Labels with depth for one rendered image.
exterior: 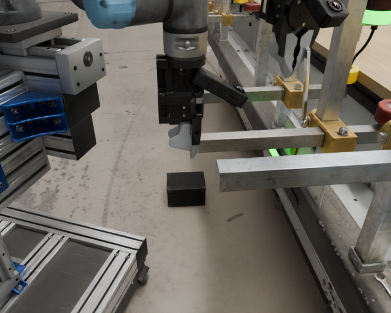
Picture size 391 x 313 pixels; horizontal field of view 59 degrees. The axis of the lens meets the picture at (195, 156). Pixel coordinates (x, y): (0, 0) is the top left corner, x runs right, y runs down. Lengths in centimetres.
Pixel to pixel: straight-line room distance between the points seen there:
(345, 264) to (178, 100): 42
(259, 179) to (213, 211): 137
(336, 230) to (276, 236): 97
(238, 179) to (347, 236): 38
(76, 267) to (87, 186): 79
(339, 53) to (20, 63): 66
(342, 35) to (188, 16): 30
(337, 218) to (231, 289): 79
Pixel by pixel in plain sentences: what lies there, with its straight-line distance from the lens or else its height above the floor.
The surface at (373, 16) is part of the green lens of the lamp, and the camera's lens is 73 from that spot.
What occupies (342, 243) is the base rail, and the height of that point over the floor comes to 70.
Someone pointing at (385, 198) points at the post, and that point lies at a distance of 61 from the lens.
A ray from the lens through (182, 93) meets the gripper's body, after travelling 62.
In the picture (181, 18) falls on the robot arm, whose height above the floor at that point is 109.
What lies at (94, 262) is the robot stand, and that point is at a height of 21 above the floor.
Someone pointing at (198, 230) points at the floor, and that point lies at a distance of 170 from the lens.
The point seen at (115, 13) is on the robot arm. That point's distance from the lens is 51.
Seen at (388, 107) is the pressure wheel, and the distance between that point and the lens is 80.
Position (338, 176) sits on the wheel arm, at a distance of 47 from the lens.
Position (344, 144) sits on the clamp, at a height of 86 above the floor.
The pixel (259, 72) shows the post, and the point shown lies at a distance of 124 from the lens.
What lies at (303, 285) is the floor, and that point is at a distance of 156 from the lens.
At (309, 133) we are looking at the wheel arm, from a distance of 74.
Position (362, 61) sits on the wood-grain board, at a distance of 111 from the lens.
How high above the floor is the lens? 120
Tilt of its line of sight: 33 degrees down
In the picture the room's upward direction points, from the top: straight up
